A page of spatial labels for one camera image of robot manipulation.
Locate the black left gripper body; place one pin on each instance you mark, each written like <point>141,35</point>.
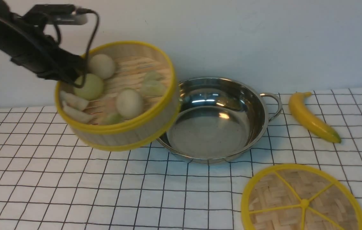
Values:
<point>46,60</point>

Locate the yellow rimmed bamboo steamer basket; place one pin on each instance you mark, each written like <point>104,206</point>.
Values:
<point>133,60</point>

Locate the yellow bamboo steamer lid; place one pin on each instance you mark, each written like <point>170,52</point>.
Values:
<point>298,197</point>

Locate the stainless steel pot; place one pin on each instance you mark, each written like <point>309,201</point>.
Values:
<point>219,120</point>

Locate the white dumpling upper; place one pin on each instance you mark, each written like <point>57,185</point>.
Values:
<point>73,101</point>

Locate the white dumpling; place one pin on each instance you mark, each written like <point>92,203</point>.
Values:
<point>76,115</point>
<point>73,101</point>

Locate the pale green round bun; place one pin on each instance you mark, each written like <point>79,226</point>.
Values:
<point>92,89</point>

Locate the white dumpling lower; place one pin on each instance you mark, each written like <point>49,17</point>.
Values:
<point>76,115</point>

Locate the small green dumpling front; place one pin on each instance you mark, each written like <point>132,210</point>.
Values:
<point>111,118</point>

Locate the large white round bun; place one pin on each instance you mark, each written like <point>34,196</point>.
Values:
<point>129,103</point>

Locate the large green dumpling right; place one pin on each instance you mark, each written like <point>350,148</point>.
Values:
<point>153,88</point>

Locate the green dumpling back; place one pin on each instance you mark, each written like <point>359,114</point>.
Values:
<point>153,76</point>

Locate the white checkered tablecloth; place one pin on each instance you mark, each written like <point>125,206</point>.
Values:
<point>50,180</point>

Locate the yellow banana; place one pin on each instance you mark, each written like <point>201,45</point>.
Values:
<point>310,121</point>

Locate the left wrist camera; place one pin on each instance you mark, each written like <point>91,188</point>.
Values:
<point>61,14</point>

